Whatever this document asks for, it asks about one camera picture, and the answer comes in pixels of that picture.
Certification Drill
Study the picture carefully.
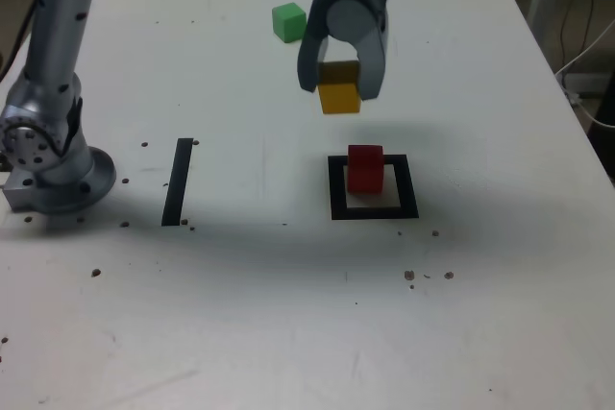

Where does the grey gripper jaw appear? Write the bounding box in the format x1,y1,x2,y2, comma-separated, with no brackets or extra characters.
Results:
296,0,340,93
327,0,390,104

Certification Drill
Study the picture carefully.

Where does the green cube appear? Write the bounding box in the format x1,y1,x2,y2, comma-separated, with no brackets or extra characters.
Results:
271,2,308,44

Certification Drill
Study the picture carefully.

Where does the yellow cube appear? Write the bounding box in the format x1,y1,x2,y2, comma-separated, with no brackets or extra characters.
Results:
316,60,362,116

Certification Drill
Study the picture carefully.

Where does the red cube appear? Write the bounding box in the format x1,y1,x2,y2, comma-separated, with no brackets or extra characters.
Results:
346,143,385,196

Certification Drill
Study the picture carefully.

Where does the black tape square outline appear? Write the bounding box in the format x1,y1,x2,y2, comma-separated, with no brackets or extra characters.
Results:
327,154,420,222

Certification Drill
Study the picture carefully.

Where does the black tape strip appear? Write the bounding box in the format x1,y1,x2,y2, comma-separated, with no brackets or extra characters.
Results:
160,137,194,228

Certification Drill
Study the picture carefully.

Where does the white cable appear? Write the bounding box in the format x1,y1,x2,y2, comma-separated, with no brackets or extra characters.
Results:
554,19,615,129

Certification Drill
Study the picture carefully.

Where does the black arm base cable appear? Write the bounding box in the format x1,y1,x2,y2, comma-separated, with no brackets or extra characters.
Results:
0,0,41,81

